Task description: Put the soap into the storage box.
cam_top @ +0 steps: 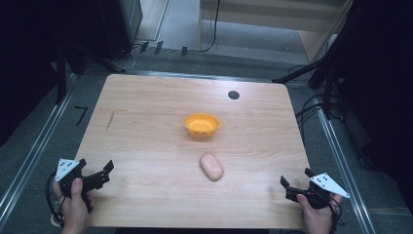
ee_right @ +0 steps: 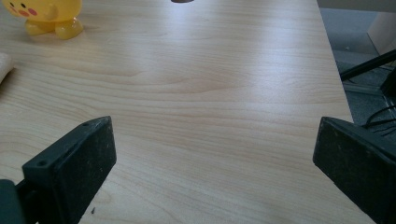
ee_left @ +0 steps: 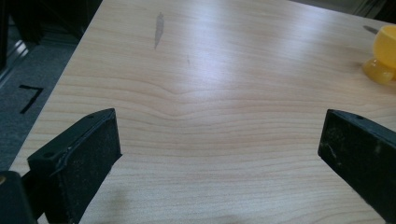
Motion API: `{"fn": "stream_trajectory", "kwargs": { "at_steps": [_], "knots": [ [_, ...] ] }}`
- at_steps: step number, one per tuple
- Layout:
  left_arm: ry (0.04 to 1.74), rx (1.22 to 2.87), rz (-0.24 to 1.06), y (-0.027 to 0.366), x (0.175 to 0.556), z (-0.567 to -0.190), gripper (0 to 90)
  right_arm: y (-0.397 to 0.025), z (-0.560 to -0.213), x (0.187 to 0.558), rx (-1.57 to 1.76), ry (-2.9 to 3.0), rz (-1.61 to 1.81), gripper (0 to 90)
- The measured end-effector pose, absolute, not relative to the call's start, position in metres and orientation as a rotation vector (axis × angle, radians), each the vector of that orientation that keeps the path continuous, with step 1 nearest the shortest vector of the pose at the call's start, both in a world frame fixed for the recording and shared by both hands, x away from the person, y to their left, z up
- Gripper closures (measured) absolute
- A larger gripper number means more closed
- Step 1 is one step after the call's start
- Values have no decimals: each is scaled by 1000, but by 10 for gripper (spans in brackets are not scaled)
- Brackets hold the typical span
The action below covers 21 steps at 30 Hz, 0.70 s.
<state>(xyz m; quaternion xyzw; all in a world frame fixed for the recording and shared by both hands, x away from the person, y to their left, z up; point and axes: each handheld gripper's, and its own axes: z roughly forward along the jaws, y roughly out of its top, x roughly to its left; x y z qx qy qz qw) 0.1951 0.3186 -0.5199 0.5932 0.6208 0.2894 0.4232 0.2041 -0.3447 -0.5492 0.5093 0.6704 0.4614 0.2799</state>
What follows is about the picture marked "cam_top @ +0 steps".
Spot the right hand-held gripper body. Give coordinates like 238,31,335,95
284,172,352,210

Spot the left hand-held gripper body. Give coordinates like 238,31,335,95
55,158,111,197

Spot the person's right hand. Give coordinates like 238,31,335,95
296,193,343,234

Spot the person's left hand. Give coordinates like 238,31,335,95
53,177,95,234

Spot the pale pink potato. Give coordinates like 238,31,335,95
199,153,225,182

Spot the black metal stand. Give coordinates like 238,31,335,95
54,38,68,105

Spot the black stand leg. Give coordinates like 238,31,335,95
272,56,329,85

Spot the orange plastic bowl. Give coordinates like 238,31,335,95
182,112,221,138

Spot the dark cabinet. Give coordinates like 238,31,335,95
95,0,144,61

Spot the aluminium floor rail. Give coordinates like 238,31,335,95
316,106,377,234
0,73,78,222

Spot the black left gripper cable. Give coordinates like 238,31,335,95
45,171,66,227

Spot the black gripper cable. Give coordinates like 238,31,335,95
326,194,346,234
45,171,66,227

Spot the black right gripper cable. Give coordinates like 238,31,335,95
326,194,346,234

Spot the bundle of black floor cables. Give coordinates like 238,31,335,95
294,93,346,137

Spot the thin white cable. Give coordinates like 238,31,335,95
122,44,144,70

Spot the black hanging cable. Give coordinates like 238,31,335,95
198,0,222,54

